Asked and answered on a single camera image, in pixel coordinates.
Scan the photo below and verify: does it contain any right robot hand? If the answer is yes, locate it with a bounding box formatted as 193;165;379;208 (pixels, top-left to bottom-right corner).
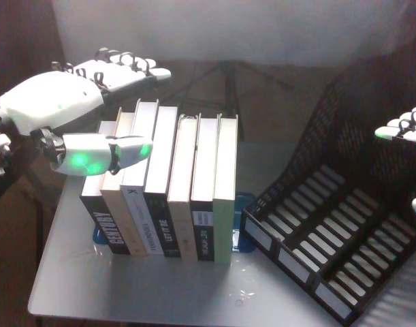
374;105;416;221

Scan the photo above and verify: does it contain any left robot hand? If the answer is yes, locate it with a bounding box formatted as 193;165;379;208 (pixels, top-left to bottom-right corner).
0;47;172;177

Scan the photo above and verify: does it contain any beige book with orange drawing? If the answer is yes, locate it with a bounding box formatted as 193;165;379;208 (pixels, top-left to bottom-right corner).
166;113;199;262

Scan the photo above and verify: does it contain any white book with K spine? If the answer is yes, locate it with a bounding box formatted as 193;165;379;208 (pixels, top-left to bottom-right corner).
119;98;165;256

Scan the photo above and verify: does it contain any black book with Century spine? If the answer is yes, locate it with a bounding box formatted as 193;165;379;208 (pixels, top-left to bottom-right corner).
79;121;132;255

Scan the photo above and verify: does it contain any cream book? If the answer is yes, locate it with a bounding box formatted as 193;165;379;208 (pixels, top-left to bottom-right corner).
100;107;148;256

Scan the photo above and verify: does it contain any black book Let It Be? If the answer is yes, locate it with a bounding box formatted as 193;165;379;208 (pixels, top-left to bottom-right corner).
143;105;183;258

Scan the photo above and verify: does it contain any black three-slot file rack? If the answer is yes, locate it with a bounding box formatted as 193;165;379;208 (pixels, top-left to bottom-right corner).
240;63;416;326

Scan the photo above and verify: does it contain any black tripod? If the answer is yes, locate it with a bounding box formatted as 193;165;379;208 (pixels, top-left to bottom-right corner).
180;60;297;140

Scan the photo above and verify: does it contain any blue book stand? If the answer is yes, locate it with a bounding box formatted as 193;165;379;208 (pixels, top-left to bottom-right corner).
91;192;258;255

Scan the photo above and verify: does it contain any black book with grey label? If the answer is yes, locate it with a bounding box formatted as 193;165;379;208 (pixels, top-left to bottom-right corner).
190;114;218;262

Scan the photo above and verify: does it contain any green book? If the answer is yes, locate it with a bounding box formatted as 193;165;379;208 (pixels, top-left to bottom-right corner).
212;114;240;265

